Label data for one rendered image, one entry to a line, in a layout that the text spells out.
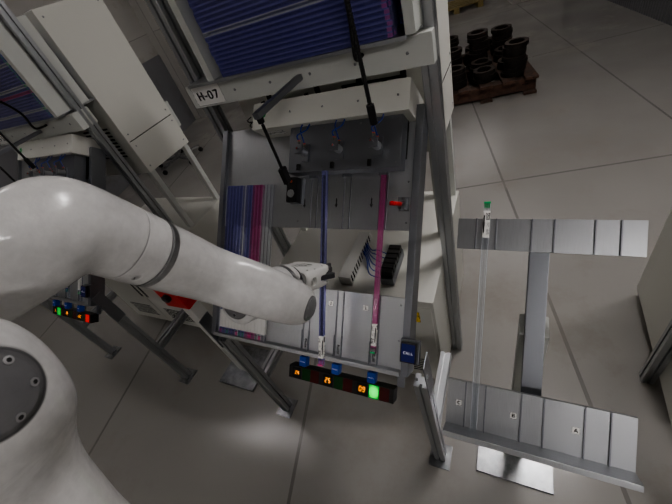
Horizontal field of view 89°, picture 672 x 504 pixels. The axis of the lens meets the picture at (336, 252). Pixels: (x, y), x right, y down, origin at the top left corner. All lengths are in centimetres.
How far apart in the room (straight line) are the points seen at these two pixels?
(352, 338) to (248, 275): 53
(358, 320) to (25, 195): 78
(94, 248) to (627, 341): 191
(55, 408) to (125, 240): 17
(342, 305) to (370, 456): 84
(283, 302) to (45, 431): 33
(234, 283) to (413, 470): 126
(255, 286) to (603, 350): 163
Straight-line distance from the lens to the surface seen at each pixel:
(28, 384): 31
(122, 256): 42
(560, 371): 182
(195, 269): 49
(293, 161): 104
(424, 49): 92
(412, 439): 166
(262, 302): 54
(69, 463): 41
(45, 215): 39
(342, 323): 100
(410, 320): 92
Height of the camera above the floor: 157
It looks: 40 degrees down
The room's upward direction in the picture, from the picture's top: 22 degrees counter-clockwise
